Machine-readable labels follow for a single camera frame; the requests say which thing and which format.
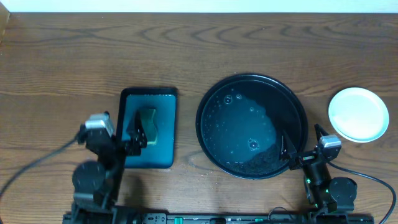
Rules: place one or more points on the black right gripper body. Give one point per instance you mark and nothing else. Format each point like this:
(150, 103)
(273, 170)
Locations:
(316, 175)

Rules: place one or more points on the round black tray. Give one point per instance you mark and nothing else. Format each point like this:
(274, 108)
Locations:
(242, 122)

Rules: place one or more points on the green yellow sponge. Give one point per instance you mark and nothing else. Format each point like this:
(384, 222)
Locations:
(147, 116)

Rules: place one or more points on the light green plate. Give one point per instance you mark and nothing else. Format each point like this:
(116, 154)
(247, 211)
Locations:
(358, 114)

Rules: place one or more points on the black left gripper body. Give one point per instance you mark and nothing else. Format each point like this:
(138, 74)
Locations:
(123, 144)

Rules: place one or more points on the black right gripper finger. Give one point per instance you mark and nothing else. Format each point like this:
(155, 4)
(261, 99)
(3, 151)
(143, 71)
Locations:
(320, 132)
(288, 150)

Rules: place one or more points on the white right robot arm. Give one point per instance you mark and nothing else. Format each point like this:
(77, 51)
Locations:
(333, 198)

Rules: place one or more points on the black rectangular water tray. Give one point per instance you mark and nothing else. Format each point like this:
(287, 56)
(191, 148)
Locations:
(164, 100)

